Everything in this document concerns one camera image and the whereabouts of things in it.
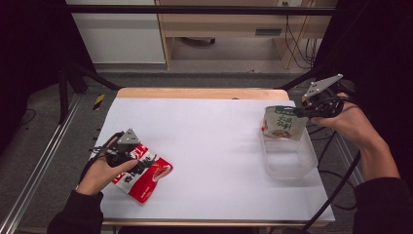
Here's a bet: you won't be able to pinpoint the person's left hand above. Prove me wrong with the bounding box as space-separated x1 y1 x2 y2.
76 152 139 197

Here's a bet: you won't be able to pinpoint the light wooden desk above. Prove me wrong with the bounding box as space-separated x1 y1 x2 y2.
155 0 339 70

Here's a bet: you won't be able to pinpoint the clear plastic container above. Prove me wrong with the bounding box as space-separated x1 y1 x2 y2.
259 109 319 180

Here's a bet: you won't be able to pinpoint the person's right hand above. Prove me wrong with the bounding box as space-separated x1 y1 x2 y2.
310 92 376 151

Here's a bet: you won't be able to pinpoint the white paper sheet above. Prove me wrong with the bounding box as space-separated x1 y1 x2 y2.
94 97 336 224

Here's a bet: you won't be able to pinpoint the white cabinet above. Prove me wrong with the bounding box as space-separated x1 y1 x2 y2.
64 0 167 65

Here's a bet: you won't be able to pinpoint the green and gold sauce pouch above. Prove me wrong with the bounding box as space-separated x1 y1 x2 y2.
261 104 309 141

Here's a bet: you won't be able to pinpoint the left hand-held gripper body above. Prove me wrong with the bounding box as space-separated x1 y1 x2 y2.
96 128 141 169

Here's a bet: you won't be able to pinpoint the black frame bar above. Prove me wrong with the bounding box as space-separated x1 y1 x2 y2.
66 4 339 17

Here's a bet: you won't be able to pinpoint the hanging black cables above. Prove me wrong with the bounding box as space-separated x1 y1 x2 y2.
282 1 320 70

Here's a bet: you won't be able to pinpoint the thin black floor cable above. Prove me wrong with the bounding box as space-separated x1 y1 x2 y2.
18 107 37 129

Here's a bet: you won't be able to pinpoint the yellow and black tape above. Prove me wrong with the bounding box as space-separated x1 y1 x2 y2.
92 93 106 111

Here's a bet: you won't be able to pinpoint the red and white sauce packet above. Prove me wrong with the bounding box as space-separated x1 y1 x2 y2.
111 142 174 205

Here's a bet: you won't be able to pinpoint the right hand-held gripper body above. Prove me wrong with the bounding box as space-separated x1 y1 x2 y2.
302 73 348 119

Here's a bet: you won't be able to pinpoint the right hand-held gripper cable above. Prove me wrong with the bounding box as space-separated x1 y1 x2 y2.
301 150 362 232

